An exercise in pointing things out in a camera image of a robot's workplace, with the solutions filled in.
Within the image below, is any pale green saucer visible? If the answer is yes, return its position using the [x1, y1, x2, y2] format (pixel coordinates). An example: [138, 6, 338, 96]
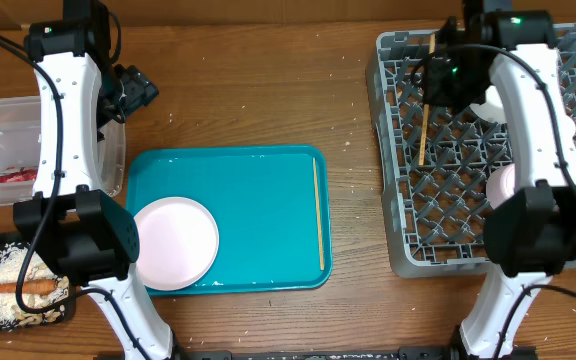
[470, 85, 507, 124]

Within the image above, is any wooden chopstick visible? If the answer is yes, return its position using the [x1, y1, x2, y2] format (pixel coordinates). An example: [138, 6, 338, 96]
[312, 158, 325, 271]
[418, 33, 436, 166]

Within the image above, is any grey dishwasher rack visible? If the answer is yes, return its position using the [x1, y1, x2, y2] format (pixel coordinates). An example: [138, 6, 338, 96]
[366, 23, 576, 278]

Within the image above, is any small pink plate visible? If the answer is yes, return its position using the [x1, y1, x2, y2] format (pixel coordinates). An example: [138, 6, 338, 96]
[486, 164, 515, 209]

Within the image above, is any red ketchup packet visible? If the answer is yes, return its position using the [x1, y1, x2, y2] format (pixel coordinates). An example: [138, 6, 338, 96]
[0, 167, 37, 183]

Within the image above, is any large pink plate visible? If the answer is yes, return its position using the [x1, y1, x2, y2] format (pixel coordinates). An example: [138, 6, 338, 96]
[135, 197, 220, 291]

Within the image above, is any orange carrot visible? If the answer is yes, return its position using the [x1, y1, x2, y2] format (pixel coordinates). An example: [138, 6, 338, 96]
[0, 279, 57, 296]

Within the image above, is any rice and peanuts pile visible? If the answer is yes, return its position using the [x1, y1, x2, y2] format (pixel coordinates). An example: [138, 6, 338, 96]
[0, 243, 71, 329]

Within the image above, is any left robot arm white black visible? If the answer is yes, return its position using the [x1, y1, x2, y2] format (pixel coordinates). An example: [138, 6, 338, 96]
[13, 10, 185, 359]

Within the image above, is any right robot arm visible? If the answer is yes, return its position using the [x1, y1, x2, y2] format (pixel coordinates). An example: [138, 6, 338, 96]
[410, 1, 576, 359]

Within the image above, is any clear plastic bin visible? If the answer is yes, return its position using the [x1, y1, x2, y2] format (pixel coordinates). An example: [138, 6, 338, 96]
[0, 96, 126, 206]

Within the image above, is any teal serving tray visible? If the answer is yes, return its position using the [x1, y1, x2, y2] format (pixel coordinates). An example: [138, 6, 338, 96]
[126, 145, 333, 296]

